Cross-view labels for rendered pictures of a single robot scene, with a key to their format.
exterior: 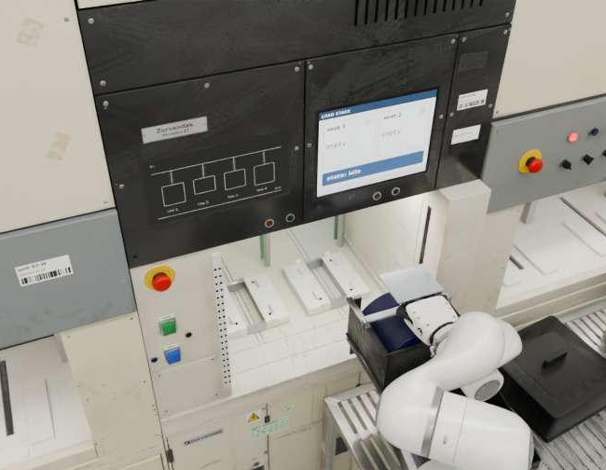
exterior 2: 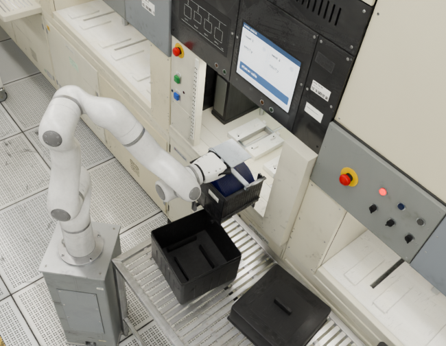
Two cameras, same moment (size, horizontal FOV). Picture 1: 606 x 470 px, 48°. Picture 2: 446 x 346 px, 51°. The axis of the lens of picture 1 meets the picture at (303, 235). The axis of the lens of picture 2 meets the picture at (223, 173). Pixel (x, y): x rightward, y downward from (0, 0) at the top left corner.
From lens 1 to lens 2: 158 cm
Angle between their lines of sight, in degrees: 49
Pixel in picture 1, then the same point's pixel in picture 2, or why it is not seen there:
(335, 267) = not seen: hidden behind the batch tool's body
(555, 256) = (401, 312)
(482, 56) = (331, 64)
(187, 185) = (192, 11)
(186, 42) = not seen: outside the picture
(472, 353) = (88, 100)
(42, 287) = (147, 12)
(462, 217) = (289, 161)
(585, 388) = (265, 328)
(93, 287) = (158, 29)
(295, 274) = not seen: hidden behind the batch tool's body
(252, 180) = (213, 33)
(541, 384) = (257, 298)
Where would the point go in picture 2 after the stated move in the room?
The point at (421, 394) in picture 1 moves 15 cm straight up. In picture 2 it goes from (66, 91) to (59, 50)
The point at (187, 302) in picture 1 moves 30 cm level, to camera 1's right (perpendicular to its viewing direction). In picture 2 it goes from (186, 75) to (202, 119)
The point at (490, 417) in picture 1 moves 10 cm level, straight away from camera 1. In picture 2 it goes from (55, 112) to (88, 118)
